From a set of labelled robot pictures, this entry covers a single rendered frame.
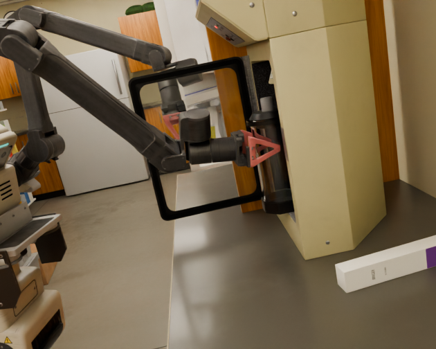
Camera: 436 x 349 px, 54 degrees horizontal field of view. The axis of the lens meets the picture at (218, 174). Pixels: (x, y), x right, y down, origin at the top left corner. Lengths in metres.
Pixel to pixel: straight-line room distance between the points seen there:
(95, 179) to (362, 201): 5.23
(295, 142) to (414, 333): 0.40
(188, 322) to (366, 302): 0.32
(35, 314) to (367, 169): 1.00
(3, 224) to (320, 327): 0.90
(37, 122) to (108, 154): 4.54
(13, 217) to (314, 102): 0.89
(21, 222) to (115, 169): 4.62
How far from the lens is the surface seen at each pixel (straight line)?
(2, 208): 1.37
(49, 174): 6.31
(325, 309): 0.81
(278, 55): 0.86
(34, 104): 1.42
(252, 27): 0.86
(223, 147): 0.98
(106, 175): 6.00
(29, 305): 1.45
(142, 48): 1.25
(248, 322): 0.81
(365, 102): 1.03
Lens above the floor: 1.39
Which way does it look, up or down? 15 degrees down
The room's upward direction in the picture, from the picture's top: 12 degrees counter-clockwise
